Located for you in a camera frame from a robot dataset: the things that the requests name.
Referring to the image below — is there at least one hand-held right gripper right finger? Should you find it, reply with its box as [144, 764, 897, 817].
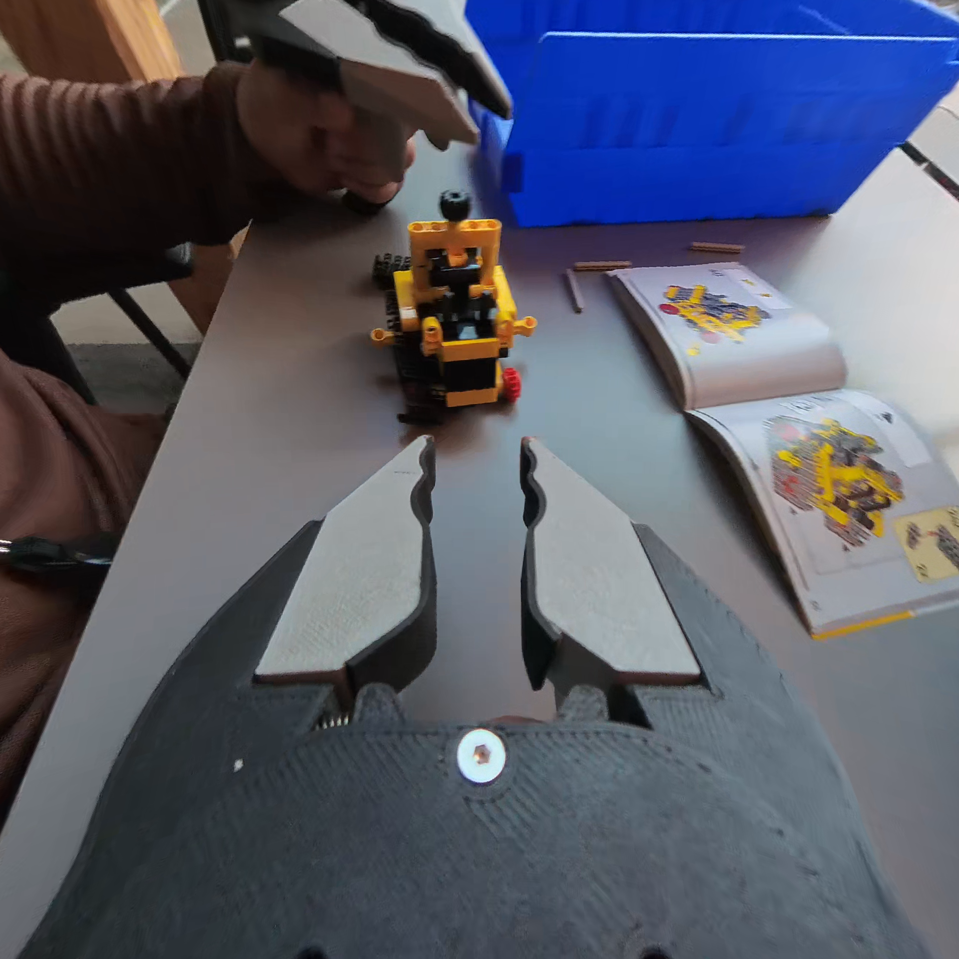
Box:
[520, 436, 704, 692]

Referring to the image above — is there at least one blue plastic bin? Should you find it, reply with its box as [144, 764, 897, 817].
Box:
[465, 0, 959, 229]

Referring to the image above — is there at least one yellow black lego bulldozer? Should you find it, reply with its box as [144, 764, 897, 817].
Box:
[369, 189, 539, 427]

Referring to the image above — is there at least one open lego instruction booklet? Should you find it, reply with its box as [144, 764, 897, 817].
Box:
[605, 261, 959, 641]

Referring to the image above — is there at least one person's left hand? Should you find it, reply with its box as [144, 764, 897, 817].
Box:
[235, 60, 418, 211]

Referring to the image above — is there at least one wooden furniture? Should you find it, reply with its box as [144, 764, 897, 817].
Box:
[0, 0, 185, 85]

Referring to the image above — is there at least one person's left forearm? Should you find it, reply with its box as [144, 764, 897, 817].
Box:
[0, 63, 259, 317]

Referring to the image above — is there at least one black chair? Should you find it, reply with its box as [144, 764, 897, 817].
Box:
[107, 243, 197, 385]

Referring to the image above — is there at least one person's brown sweater torso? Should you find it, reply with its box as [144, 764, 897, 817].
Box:
[0, 348, 170, 819]

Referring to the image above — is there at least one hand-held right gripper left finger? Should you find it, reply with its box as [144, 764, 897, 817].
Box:
[253, 435, 439, 694]

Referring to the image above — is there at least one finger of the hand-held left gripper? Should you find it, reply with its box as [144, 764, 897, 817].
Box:
[280, 0, 481, 149]
[358, 0, 515, 122]

